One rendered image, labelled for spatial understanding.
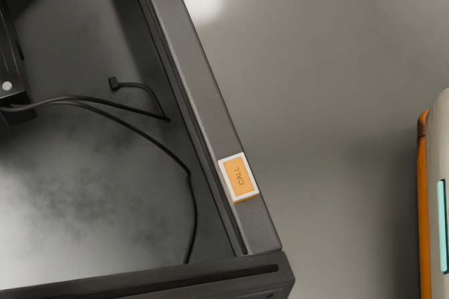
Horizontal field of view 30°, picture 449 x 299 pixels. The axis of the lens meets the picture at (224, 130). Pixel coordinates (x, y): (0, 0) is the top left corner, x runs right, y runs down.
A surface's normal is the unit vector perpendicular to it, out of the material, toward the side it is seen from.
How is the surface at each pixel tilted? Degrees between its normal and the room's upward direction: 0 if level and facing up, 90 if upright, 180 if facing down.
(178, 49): 0
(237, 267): 43
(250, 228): 0
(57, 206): 0
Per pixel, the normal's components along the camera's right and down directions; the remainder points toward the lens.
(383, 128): 0.01, -0.37
